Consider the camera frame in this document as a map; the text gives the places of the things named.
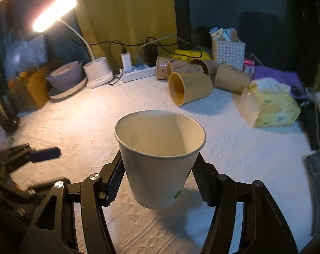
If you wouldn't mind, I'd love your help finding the white charger plug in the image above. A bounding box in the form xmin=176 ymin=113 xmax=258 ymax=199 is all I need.
xmin=121 ymin=52 xmax=133 ymax=73

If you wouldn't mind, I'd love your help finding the white patterned tablecloth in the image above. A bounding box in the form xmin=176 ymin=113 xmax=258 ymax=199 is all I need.
xmin=0 ymin=71 xmax=320 ymax=254

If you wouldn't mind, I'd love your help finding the printed brown paper cup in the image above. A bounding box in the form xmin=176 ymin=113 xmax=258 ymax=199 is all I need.
xmin=166 ymin=60 xmax=204 ymax=80

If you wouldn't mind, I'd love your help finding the cardboard box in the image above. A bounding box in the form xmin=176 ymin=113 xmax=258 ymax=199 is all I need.
xmin=7 ymin=58 xmax=61 ymax=112

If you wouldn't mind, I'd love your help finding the white plastic basket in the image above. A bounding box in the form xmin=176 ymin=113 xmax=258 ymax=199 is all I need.
xmin=212 ymin=39 xmax=246 ymax=70

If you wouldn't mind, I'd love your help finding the yellow bag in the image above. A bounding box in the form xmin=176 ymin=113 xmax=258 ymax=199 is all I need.
xmin=171 ymin=49 xmax=212 ymax=61

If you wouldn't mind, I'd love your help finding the pink small box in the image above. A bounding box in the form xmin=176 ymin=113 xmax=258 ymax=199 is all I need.
xmin=243 ymin=59 xmax=255 ymax=76

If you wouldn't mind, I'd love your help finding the leftmost brown paper cup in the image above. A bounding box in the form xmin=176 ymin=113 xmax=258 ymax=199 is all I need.
xmin=156 ymin=56 xmax=172 ymax=80

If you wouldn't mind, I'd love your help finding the yellow curtain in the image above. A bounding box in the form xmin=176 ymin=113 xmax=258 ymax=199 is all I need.
xmin=75 ymin=0 xmax=177 ymax=70

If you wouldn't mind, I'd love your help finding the white desk lamp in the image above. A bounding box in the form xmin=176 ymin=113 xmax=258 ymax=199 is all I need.
xmin=33 ymin=0 xmax=117 ymax=90

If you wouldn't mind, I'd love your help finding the white paper cup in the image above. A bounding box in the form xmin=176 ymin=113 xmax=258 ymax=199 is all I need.
xmin=114 ymin=110 xmax=207 ymax=210

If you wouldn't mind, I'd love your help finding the white power strip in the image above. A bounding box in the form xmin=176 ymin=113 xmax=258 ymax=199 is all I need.
xmin=121 ymin=64 xmax=156 ymax=83

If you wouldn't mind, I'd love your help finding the front brown paper cup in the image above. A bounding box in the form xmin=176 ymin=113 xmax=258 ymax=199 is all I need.
xmin=168 ymin=72 xmax=213 ymax=107

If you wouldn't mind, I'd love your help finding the black cable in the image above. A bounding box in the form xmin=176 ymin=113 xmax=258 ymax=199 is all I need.
xmin=62 ymin=35 xmax=203 ymax=86

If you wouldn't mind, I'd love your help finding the purple cloth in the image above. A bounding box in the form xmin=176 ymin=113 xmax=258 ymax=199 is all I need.
xmin=252 ymin=66 xmax=308 ymax=100

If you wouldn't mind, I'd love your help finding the back brown paper cup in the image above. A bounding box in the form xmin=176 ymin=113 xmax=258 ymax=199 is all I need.
xmin=189 ymin=58 xmax=219 ymax=88

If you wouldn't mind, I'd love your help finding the grey purple bowl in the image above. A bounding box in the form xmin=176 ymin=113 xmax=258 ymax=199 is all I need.
xmin=46 ymin=60 xmax=85 ymax=92

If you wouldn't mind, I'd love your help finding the white round plate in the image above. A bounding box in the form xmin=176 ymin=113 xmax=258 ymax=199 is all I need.
xmin=49 ymin=77 xmax=87 ymax=100

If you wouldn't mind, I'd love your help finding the right brown paper cup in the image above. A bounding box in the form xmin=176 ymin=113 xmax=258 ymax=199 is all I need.
xmin=214 ymin=63 xmax=251 ymax=94

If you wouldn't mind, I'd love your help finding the black power adapter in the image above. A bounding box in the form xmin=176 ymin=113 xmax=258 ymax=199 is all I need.
xmin=144 ymin=45 xmax=158 ymax=67

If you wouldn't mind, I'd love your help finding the yellow tissue box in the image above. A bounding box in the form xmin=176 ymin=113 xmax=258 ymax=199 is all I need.
xmin=240 ymin=77 xmax=301 ymax=128

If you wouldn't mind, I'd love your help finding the clear plastic bag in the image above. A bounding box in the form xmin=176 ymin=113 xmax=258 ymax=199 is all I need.
xmin=4 ymin=34 xmax=48 ymax=82

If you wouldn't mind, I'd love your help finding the phone in clear case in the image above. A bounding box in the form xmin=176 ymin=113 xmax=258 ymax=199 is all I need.
xmin=303 ymin=148 xmax=320 ymax=236

